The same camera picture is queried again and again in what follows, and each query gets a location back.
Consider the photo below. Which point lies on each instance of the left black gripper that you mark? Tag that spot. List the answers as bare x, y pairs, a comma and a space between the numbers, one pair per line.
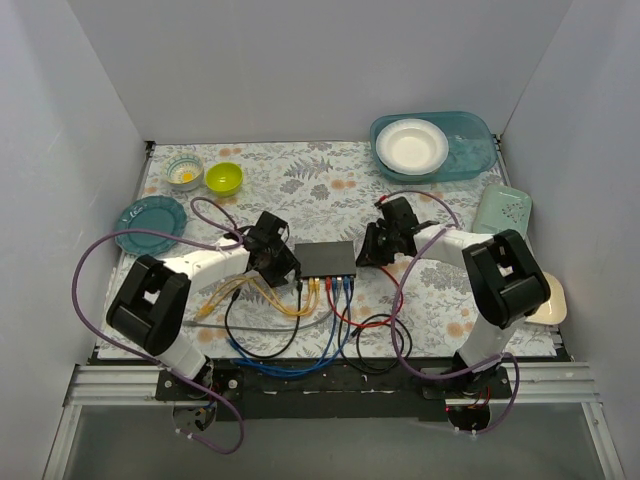
279, 262

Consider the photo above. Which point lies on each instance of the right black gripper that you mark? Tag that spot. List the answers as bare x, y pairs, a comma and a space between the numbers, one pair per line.
378, 242

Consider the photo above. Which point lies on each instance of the black network switch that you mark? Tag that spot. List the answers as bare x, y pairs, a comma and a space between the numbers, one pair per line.
326, 259

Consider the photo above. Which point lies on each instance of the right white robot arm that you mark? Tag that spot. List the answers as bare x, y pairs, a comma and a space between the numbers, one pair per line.
506, 282

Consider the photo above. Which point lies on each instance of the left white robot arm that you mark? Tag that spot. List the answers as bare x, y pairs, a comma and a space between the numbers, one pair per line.
149, 307

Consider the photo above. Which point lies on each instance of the floral table mat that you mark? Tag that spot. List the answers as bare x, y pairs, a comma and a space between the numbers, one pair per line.
326, 192

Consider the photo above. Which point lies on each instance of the lime green bowl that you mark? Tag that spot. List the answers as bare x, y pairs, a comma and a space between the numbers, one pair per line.
224, 179

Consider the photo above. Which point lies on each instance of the mint green square plate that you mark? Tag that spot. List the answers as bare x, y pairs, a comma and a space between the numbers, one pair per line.
502, 208

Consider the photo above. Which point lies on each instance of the teal round plate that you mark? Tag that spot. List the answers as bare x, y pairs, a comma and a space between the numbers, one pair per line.
156, 213

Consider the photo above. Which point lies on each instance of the patterned small bowl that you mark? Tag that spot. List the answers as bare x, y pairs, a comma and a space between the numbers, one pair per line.
184, 172

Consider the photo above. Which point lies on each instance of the teal plastic tub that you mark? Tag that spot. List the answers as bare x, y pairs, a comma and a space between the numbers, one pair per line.
471, 146

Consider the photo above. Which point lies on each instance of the cream square dish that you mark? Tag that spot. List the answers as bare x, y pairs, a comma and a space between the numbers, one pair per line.
554, 311

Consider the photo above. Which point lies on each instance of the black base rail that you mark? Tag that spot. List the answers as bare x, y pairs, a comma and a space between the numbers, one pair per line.
341, 391

